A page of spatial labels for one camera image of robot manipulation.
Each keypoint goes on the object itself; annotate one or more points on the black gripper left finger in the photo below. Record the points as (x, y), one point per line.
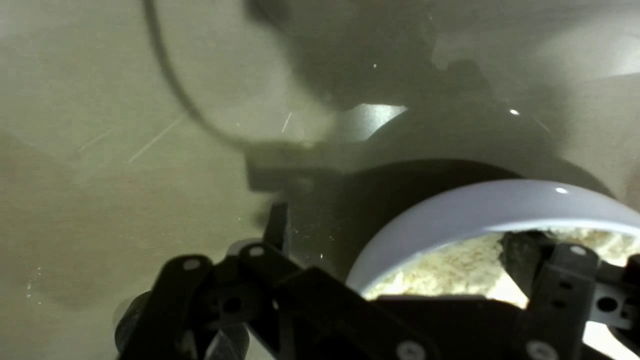
(276, 231)

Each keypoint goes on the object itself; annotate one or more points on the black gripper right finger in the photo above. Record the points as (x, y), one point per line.
(527, 261)

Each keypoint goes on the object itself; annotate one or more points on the white round bowl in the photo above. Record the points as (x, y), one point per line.
(481, 207)

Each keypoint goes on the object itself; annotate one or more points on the white bowl with food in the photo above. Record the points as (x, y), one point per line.
(452, 267)

